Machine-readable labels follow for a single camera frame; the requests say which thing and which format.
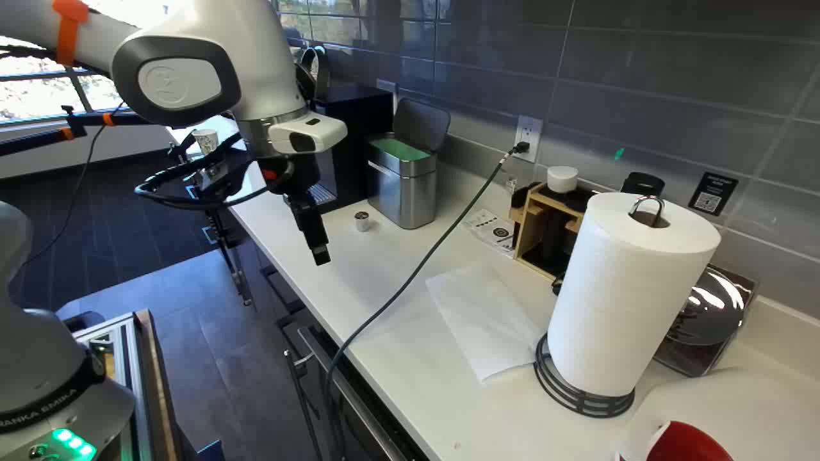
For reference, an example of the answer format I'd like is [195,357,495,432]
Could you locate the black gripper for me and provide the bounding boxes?
[258,152,332,268]

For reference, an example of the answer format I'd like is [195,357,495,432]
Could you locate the white paper towel sheet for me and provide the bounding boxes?
[422,259,559,384]

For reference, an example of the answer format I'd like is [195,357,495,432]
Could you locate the white paper towel roll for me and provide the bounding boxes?
[545,190,723,401]

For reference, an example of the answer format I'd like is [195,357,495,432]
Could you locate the stainless steel lidded bin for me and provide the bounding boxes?
[365,99,454,230]

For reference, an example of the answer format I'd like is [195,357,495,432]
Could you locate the black coffee machine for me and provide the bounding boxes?
[313,83,393,210]

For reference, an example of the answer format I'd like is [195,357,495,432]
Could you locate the printed paper leaflet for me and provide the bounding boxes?
[466,210,518,252]

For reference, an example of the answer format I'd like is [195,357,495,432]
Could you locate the wooden organizer rack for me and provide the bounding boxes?
[510,179,593,279]

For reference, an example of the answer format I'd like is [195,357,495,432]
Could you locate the white lidded jar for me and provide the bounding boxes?
[545,164,580,196]

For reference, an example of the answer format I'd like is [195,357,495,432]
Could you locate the black tripod bar orange clamps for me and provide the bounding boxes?
[0,105,174,159]

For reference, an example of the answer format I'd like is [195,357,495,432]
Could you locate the black QR code placard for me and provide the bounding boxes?
[686,170,739,218]

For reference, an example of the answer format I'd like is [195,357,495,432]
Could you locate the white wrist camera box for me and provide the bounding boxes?
[267,114,351,159]

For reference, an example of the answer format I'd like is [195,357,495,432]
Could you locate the dark power cable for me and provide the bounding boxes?
[318,140,533,461]

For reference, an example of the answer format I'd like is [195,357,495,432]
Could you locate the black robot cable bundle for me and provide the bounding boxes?
[132,132,276,213]

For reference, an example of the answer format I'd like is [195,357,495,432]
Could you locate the aluminium frame robot cart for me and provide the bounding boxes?
[59,309,183,461]

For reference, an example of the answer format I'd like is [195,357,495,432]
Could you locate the white wall outlet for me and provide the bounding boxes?
[511,114,545,164]

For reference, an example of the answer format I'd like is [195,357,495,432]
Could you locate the black wire towel holder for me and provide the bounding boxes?
[533,193,669,420]

